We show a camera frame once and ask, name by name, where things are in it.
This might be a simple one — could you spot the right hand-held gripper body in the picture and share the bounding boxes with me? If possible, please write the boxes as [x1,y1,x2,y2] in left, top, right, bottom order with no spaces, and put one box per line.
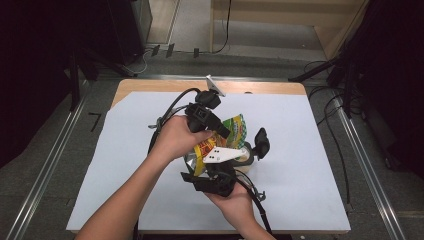
[180,146,249,198]

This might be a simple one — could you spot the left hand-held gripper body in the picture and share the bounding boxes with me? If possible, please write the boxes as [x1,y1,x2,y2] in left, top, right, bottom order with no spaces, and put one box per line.
[184,74,227,134]

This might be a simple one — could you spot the yellow green seasoning packet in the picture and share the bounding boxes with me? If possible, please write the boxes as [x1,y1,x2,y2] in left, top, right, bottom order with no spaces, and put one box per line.
[184,113,248,177]

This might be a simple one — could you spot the person's right hand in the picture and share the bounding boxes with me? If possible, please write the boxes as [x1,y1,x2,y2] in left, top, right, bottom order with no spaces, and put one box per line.
[204,182,257,228]

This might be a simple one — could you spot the person's left hand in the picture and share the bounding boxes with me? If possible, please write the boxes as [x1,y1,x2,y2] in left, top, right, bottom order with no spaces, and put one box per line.
[148,114,213,164]

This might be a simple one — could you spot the wooden table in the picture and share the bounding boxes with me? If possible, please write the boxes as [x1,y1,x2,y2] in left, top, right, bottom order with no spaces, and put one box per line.
[70,78,352,235]

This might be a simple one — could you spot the white paper sheet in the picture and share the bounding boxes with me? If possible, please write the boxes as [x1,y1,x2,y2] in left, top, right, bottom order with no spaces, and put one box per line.
[66,91,351,233]

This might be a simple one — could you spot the dark cabinet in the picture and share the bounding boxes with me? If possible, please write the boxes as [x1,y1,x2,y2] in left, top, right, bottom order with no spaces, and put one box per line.
[108,0,153,67]

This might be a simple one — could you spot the black stand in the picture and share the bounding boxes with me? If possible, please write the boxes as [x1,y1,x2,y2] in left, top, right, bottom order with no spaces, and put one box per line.
[66,46,101,113]
[288,0,371,119]

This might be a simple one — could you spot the light wooden furniture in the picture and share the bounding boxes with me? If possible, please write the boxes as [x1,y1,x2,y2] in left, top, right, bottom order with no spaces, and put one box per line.
[209,0,369,60]

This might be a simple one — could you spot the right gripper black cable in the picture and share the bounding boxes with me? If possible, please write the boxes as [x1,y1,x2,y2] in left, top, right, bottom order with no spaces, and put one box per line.
[234,169,274,234]

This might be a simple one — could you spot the hanging black cable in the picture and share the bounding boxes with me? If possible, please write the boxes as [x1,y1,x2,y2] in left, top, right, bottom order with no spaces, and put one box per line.
[212,0,233,55]

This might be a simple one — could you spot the black floor cables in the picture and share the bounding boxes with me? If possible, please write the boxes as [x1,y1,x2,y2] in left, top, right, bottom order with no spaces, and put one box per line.
[304,59,353,205]

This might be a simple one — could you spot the metal floor rail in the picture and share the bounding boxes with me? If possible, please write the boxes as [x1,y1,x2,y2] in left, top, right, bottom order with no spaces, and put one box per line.
[334,98,407,240]
[5,79,90,240]

